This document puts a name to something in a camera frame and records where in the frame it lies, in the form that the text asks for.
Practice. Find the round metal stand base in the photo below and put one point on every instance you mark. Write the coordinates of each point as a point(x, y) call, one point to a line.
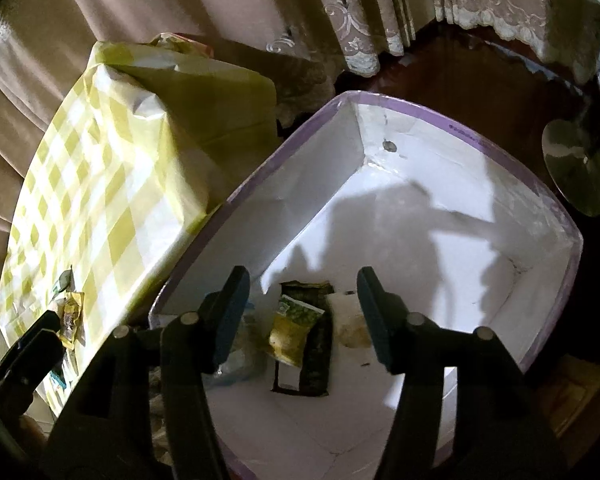
point(575, 165)

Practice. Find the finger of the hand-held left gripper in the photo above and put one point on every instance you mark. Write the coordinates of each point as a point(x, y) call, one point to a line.
point(47, 321)
point(40, 360)

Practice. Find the green and white snack packet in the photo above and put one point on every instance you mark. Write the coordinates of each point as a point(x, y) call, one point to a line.
point(63, 281)

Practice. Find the yellow-green snack packet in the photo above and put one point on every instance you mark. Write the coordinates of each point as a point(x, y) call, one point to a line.
point(292, 327)

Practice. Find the clear plastic snack packet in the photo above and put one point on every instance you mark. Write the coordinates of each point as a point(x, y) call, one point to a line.
point(240, 355)

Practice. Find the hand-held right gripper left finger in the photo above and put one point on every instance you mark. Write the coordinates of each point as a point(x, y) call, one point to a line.
point(228, 322)

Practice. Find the yellow checked tablecloth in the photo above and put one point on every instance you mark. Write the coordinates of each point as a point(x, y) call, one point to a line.
point(110, 170)

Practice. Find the white storage box purple rim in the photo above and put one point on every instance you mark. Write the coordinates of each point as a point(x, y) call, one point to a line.
point(430, 240)

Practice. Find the small teal snack packet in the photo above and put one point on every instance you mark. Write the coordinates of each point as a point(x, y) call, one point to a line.
point(58, 381)

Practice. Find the crumpled plastic bag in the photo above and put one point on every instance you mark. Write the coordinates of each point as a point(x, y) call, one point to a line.
point(180, 42)

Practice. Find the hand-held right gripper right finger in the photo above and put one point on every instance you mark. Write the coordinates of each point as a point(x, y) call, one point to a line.
point(376, 320)

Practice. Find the dark green snack packet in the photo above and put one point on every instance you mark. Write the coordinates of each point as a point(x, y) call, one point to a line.
point(317, 360)

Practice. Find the small yellow snack packet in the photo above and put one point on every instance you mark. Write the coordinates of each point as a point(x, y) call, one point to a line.
point(70, 322)

